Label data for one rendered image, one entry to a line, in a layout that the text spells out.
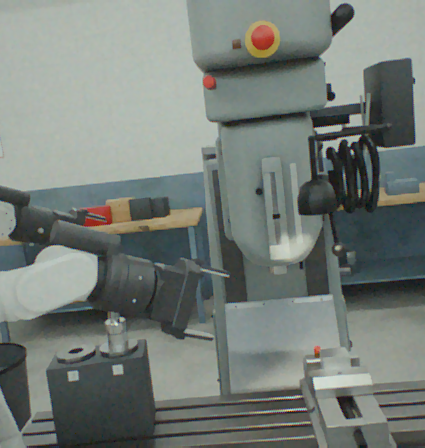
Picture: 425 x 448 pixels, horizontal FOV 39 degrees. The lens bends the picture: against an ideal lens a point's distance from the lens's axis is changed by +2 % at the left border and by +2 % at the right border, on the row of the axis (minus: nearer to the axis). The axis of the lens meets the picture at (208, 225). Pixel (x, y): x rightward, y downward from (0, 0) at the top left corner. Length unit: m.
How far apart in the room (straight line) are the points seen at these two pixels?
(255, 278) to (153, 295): 0.88
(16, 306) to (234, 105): 0.60
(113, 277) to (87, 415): 0.65
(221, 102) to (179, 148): 4.37
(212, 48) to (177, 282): 0.43
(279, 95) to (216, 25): 0.19
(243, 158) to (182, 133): 4.32
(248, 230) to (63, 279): 0.53
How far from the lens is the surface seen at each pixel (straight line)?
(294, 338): 1.75
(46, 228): 1.37
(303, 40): 1.11
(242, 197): 1.24
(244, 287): 1.75
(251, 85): 1.19
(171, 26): 5.61
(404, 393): 1.56
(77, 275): 0.83
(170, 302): 0.92
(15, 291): 0.82
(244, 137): 1.23
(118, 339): 1.42
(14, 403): 3.08
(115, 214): 5.19
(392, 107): 1.56
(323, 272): 1.75
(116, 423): 1.46
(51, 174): 5.82
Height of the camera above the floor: 1.63
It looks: 10 degrees down
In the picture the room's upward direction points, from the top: 7 degrees counter-clockwise
